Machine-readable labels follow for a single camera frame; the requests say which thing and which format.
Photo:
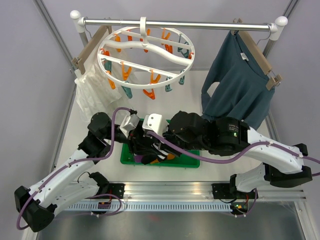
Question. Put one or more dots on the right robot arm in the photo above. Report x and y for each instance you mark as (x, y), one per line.
(281, 166)

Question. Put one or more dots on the orange front clothes peg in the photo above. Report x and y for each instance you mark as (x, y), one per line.
(150, 93)

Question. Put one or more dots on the right beige wooden hanger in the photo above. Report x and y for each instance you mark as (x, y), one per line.
(257, 55)

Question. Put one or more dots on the silver clothes rail bar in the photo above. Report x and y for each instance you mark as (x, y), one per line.
(187, 25)

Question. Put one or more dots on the teal front clothes peg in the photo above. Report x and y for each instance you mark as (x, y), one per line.
(168, 86)

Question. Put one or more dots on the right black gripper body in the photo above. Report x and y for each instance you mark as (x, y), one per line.
(196, 145)

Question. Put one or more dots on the left beige wooden hanger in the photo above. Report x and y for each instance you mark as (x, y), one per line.
(79, 61)

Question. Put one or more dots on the white garment on hanger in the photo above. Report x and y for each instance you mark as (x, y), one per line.
(94, 93)

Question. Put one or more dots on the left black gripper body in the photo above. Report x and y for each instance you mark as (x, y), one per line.
(132, 139)

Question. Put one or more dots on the maroon orange sock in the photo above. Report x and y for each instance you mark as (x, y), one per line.
(170, 157)

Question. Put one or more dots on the black sock with white stripes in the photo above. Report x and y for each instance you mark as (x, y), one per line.
(149, 146)

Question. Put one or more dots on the white slotted cable duct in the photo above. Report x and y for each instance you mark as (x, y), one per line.
(152, 206)

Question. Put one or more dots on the white round clip hanger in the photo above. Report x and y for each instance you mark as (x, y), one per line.
(172, 45)

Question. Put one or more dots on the blue sweater on hanger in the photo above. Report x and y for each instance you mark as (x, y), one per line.
(235, 85)

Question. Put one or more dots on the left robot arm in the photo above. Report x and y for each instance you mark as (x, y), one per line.
(40, 203)

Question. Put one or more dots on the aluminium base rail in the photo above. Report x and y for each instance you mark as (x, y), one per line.
(136, 192)

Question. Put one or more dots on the purple orange sock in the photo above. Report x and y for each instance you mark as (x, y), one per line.
(146, 159)

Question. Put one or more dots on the beige wooden hanger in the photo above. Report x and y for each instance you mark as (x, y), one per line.
(257, 55)
(79, 61)

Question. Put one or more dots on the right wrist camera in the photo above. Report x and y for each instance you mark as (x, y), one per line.
(156, 123)

